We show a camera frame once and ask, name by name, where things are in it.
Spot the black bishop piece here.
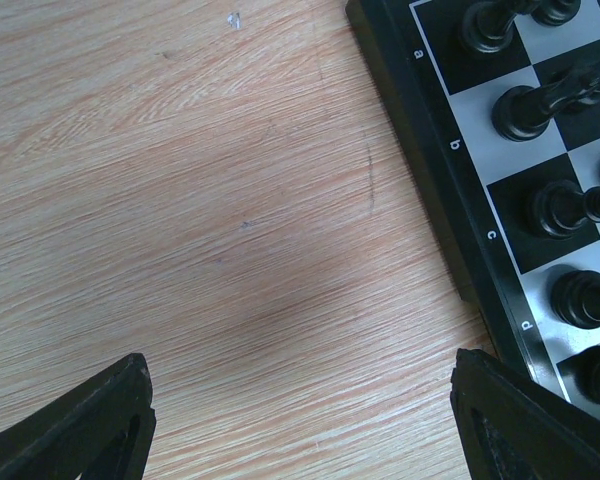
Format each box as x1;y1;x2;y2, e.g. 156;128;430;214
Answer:
527;180;600;239

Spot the black rook piece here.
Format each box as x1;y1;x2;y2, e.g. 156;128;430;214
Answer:
459;0;541;55

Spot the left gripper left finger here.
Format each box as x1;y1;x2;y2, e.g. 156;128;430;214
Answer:
0;353;156;479

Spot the black queen piece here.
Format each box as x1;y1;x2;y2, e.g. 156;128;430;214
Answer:
550;270;600;329

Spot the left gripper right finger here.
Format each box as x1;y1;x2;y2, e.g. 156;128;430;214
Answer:
450;349;600;479

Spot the black white chess board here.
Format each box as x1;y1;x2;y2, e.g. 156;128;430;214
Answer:
345;1;600;420

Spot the black knight piece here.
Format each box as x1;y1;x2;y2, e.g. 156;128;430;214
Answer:
491;61;600;142

